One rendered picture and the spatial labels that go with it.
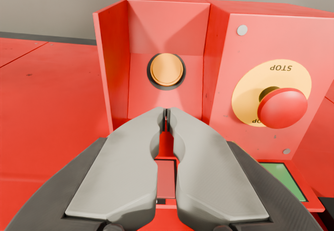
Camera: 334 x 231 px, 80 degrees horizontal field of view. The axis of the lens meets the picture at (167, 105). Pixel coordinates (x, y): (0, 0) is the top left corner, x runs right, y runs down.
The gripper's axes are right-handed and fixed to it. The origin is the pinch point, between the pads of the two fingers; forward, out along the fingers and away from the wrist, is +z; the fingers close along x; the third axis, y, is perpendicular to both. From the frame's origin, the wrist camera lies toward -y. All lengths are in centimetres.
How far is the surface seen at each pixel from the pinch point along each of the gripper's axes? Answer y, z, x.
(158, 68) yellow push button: 0.6, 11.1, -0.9
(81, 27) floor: 5, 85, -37
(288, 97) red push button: 0.0, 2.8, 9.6
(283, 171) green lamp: 9.6, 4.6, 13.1
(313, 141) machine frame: 18.2, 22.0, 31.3
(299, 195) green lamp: 9.8, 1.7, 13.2
